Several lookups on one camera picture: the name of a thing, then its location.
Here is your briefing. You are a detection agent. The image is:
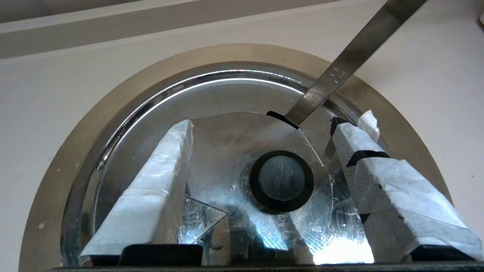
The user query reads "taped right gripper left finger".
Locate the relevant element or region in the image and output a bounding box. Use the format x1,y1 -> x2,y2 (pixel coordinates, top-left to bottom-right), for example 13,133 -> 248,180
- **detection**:
79,120 -> 203,267

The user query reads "hinged steel lid black knob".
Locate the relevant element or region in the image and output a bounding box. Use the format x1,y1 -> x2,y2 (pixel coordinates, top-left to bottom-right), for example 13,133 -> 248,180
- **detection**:
60,62 -> 382,266

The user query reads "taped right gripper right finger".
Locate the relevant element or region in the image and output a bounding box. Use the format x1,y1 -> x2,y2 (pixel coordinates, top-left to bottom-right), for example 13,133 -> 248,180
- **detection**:
330,110 -> 484,262

